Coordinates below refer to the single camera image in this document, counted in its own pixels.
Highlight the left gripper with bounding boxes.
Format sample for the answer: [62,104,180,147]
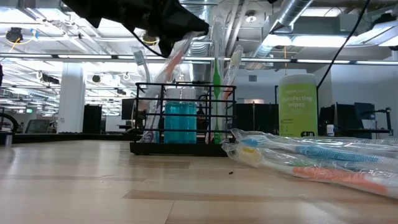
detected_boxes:
[121,0,210,58]

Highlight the orange handled toothbrush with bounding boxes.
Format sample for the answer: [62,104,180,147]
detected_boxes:
[222,143,398,200]
[138,30,195,144]

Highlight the green handled toothbrush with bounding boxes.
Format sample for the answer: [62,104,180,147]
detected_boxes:
[211,17,225,146]
[289,157,398,175]

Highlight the blue white-capped mouthwash bottle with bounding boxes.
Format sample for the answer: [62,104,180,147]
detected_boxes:
[164,88,183,144]
[180,88,198,144]

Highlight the dark computer monitor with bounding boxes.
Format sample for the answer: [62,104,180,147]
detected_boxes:
[318,102,376,135]
[121,98,137,121]

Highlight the black office partition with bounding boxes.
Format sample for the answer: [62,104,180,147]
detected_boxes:
[234,103,280,135]

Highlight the black cabinet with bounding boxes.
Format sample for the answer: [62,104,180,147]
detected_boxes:
[82,104,103,134]

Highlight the white square pillar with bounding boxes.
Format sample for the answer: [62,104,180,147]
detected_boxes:
[57,62,86,134]

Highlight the rectangular ceiling light panel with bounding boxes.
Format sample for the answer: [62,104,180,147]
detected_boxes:
[264,33,368,48]

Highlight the green disinfecting wipes canister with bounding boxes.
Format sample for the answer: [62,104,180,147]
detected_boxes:
[278,73,318,138]

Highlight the silver corrugated duct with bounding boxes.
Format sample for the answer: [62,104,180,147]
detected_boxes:
[183,0,213,82]

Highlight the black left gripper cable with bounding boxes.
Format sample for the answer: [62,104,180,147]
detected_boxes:
[130,29,166,59]

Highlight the large silver ventilation duct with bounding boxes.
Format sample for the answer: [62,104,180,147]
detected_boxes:
[245,0,315,63]

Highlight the black wire caddy basket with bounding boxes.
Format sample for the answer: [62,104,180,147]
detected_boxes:
[129,82,237,156]

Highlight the black aluminium table frame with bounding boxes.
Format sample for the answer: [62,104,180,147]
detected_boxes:
[12,133,133,144]

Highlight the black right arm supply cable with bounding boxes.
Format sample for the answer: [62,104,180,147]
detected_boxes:
[315,0,371,125]

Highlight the black curved cable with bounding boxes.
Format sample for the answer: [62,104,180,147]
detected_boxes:
[0,112,19,134]

